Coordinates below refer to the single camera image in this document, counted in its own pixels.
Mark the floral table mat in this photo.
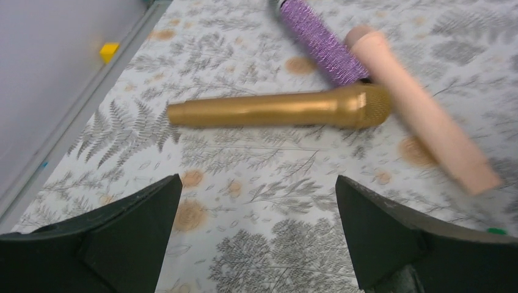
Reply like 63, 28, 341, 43
13, 1, 517, 292

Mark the green marker cap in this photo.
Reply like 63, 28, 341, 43
487, 228, 507, 235

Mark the purple glitter microphone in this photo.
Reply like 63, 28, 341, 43
269, 0, 371, 87

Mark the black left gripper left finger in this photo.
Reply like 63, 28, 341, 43
1, 175, 182, 292

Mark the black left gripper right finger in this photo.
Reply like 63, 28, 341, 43
335, 176, 517, 292

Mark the yellow block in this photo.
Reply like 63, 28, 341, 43
99, 43, 120, 64

